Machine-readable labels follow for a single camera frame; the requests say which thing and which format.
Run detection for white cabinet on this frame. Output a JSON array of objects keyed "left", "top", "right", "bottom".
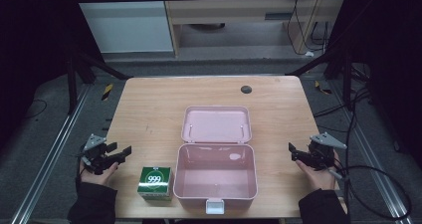
[{"left": 70, "top": 0, "right": 174, "bottom": 55}]

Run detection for light wooden desk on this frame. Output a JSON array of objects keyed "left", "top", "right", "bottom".
[{"left": 161, "top": 0, "right": 345, "bottom": 58}]

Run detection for black curtain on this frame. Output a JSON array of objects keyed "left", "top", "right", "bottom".
[
  {"left": 322, "top": 0, "right": 422, "bottom": 172},
  {"left": 0, "top": 0, "right": 104, "bottom": 152}
]

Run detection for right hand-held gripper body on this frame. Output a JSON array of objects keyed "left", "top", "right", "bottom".
[{"left": 306, "top": 131, "right": 348, "bottom": 171}]

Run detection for black cables under desk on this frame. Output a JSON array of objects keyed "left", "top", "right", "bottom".
[{"left": 286, "top": 0, "right": 330, "bottom": 57}]

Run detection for person's left hand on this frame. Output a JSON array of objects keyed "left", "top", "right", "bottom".
[{"left": 78, "top": 160, "right": 119, "bottom": 187}]

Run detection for pink plastic box with lid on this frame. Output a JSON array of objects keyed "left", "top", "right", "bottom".
[{"left": 172, "top": 105, "right": 260, "bottom": 216}]

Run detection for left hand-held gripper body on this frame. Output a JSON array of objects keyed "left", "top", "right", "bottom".
[{"left": 77, "top": 133, "right": 117, "bottom": 176}]

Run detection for aluminium floor rail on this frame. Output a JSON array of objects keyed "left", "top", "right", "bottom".
[
  {"left": 10, "top": 84, "right": 92, "bottom": 224},
  {"left": 327, "top": 80, "right": 415, "bottom": 224}
]

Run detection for black metal stand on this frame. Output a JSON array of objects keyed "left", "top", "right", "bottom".
[
  {"left": 65, "top": 47, "right": 133, "bottom": 116},
  {"left": 286, "top": 47, "right": 355, "bottom": 112}
]

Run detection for thin black floor cable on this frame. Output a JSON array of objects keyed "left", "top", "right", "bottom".
[{"left": 23, "top": 99, "right": 49, "bottom": 120}]

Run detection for person's right hand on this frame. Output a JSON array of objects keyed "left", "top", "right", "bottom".
[{"left": 295, "top": 149, "right": 341, "bottom": 192}]

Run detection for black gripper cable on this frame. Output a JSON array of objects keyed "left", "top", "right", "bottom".
[{"left": 327, "top": 164, "right": 413, "bottom": 221}]

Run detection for green and white medicine box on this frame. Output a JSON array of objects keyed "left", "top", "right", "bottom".
[{"left": 136, "top": 165, "right": 175, "bottom": 202}]

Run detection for yellow and black tape strip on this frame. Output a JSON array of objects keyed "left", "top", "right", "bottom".
[
  {"left": 314, "top": 80, "right": 333, "bottom": 96},
  {"left": 101, "top": 83, "right": 114, "bottom": 102}
]

